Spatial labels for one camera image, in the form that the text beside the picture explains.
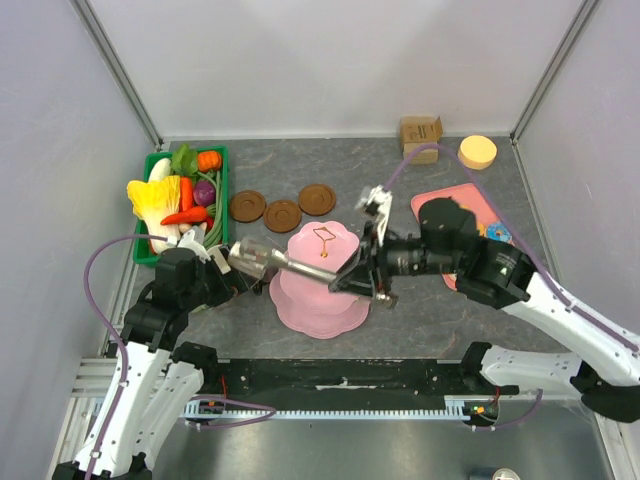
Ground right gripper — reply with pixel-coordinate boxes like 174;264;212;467
330;220;460;299

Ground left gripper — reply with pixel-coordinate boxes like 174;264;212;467
182;243;262;310

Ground metal tongs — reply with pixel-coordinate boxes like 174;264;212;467
227;237;337;285

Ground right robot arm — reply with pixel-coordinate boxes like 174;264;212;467
329;189;639;423

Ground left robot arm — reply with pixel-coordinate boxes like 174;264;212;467
53;239;251;479

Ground toy green beans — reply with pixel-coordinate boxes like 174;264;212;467
199;171;224;248

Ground green mug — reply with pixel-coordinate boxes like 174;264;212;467
190;304;210;313

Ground black mug white inside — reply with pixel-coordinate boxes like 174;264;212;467
251;267;278;296

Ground brown saucer left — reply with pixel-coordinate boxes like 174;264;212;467
229;190;266;223

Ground brown saucer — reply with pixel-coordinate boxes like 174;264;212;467
298;184;336;216
229;190;266;223
263;200;302;234

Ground pink three-tier cake stand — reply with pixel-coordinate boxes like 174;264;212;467
269;221;370;339

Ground toy purple onion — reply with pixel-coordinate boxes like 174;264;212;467
193;180;217;207

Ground brown saucer middle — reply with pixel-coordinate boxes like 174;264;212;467
263;200;302;234

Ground green vegetable crate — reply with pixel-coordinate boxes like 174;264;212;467
133;146;229;267

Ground toy napa cabbage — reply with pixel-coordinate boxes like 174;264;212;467
126;175;180;237

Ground toy pumpkin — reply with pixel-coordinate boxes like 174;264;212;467
197;150;223;173

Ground brown saucer right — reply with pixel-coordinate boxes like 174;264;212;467
298;184;336;216

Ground toy green leaf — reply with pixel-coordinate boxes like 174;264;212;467
171;144;198;177

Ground toy white radish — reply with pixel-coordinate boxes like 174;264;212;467
147;158;172;183

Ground pink dessert tray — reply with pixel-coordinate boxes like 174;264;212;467
410;182;516;293

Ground blue donut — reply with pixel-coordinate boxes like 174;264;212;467
485;222;512;243

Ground cardboard box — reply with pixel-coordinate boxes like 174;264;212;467
399;116;443;165

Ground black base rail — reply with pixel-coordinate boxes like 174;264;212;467
195;342;519;397

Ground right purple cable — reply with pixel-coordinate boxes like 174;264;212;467
382;142;640;354

